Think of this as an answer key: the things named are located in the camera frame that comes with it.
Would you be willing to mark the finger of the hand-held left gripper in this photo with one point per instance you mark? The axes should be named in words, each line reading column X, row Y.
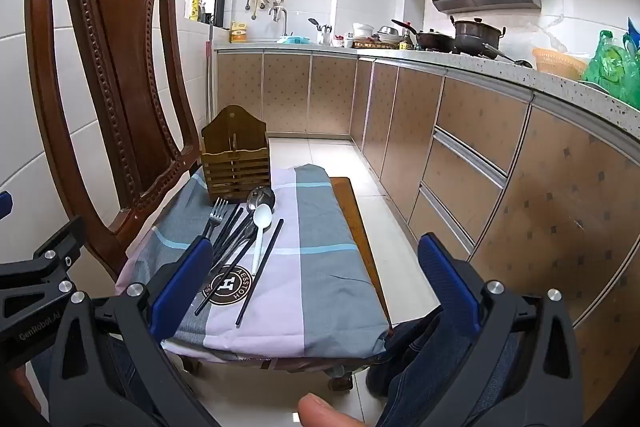
column 55, row 249
column 3, row 205

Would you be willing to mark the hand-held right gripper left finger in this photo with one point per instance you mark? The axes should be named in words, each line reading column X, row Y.
column 182, row 287

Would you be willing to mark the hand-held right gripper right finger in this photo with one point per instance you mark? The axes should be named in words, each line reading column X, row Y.
column 450, row 287

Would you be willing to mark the metal fork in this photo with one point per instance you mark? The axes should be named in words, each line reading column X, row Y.
column 216, row 212

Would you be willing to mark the white spoon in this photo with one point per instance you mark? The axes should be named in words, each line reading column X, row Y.
column 262, row 217

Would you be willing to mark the metal spoon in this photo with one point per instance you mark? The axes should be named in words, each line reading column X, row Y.
column 260, row 197

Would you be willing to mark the wooden utensil holder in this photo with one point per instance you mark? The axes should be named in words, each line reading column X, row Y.
column 235, row 167

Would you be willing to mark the cup of kitchen utensils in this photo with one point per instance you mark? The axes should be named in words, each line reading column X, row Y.
column 324, row 34

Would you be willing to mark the person's right hand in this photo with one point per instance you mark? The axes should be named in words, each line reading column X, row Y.
column 325, row 413

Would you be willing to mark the person's right leg in jeans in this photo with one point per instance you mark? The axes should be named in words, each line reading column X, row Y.
column 410, row 352

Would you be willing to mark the wooden stool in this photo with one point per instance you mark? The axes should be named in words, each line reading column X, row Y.
column 352, row 217

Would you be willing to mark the checked grey lilac cloth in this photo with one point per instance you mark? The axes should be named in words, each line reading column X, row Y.
column 320, row 257

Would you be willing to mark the brown kitchen base cabinets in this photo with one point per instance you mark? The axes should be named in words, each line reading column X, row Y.
column 550, row 187

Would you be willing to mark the carved wooden chair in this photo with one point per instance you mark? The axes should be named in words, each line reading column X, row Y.
column 125, row 57

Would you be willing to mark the speckled kitchen countertop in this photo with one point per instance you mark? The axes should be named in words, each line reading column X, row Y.
column 500, row 69

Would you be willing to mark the black wok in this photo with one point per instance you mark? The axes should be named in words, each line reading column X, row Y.
column 432, row 39

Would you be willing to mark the orange plastic basket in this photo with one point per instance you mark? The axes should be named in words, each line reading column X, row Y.
column 557, row 63

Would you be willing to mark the dark cooking pot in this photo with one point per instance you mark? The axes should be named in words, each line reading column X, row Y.
column 475, row 36

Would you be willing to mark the brown tray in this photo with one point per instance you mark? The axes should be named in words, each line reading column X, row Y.
column 372, row 43

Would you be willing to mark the steel bowl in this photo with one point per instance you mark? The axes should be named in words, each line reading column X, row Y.
column 387, row 33

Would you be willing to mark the stacked white bowls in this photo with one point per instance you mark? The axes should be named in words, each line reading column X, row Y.
column 362, row 30

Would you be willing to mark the blue dish cloth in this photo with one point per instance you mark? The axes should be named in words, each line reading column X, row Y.
column 294, row 39

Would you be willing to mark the green plastic bag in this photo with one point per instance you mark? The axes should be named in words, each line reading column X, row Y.
column 612, row 64

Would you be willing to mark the metal faucet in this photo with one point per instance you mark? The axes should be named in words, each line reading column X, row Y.
column 282, row 14

